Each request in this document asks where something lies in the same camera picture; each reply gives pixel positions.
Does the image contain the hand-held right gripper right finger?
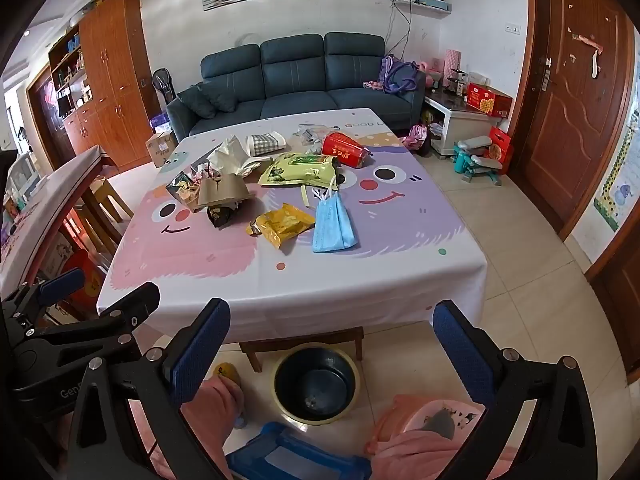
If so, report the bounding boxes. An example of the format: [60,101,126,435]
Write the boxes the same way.
[432,300,598,480]

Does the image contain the red gift bag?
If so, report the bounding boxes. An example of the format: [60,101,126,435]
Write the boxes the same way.
[487,126,513,173]

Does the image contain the yellow snack wrapper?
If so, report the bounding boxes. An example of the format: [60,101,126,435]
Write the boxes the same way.
[245,202,317,250]

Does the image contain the red box with gold print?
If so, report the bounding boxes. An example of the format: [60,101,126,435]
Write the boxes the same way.
[60,250,108,321]

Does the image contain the blue face mask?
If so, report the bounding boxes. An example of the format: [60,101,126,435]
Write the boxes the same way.
[311,187,360,254]

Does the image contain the dark bin with yellow rim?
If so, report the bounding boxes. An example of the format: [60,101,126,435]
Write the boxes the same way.
[272,342,361,426]

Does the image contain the dark blue cushion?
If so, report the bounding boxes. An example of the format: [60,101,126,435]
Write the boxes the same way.
[179,80,239,119]

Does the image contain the checked paper cup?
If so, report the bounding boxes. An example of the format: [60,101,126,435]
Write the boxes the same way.
[245,131,287,156]

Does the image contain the clear plastic wrapper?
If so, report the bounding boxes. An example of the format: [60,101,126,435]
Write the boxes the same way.
[295,124,331,153]

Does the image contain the wooden cabinet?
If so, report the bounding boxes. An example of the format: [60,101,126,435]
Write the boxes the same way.
[27,0,156,171]

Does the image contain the red gift box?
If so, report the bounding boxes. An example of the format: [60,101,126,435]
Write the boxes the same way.
[466,82,513,118]

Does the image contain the red white wrapper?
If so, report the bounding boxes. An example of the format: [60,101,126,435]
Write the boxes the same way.
[192,161,224,181]

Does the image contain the pink patterned bag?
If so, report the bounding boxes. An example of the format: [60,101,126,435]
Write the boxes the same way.
[400,122,433,156]

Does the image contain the red snack bag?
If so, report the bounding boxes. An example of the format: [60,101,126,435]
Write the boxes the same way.
[321,131,372,170]

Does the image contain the giraffe height chart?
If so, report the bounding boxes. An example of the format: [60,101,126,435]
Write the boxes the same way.
[592,105,640,233]

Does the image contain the yellow printed slipper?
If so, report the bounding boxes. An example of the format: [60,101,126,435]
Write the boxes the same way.
[214,362,243,386]

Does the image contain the teal stepper machine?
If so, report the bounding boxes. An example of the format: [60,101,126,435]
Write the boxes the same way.
[452,135,503,186]

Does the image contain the purple bag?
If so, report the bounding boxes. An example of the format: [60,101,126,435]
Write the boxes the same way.
[377,55,421,96]

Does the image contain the dark blue sofa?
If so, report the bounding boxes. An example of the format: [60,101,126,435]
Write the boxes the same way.
[166,32,427,141]

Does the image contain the black floor fan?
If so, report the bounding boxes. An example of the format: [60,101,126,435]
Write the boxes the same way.
[151,67,176,111]

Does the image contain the blue plastic stool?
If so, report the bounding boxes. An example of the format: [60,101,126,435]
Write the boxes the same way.
[225,421,373,480]

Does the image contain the green snack bag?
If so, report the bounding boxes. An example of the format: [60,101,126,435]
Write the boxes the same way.
[257,152,341,188]

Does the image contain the light wooden stool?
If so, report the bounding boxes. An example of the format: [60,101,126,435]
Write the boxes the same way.
[75,177,136,256]

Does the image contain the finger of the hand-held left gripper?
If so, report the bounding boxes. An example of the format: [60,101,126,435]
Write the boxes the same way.
[0,267,86,333]
[22,281,162,350]

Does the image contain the metal door handle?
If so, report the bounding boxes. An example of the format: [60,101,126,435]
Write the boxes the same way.
[537,55,555,93]

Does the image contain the small wooden stool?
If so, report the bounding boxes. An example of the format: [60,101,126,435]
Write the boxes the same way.
[239,326,366,373]

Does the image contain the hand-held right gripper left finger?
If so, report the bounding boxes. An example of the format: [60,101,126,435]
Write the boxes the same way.
[65,297,233,480]

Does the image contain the brown wooden door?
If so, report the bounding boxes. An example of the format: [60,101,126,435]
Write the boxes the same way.
[510,0,636,241]

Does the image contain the cardboard box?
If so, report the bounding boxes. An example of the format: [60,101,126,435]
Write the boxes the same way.
[145,130,178,168]

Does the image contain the dark wooden side door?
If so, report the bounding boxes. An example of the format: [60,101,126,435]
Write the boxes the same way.
[585,237,640,361]

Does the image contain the white side cabinet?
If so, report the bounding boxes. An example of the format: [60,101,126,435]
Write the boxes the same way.
[424,92,513,161]

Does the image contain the white tissue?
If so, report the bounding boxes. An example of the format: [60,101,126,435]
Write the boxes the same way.
[207,136,273,178]

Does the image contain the person's right leg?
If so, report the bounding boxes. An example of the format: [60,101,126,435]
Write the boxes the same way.
[364,394,521,480]

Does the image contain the brown cardboard piece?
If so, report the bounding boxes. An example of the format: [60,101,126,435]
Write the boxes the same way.
[197,174,252,207]

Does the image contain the hanging black cables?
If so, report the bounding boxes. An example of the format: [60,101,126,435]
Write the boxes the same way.
[387,2,416,61]

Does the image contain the white wall shelf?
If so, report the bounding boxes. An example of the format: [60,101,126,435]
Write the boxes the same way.
[392,0,453,15]

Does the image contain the dark wrapper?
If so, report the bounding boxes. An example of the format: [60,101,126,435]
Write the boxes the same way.
[207,203,243,230]

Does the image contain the cloth covered side table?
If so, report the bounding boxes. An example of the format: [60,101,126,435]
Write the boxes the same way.
[0,145,118,301]

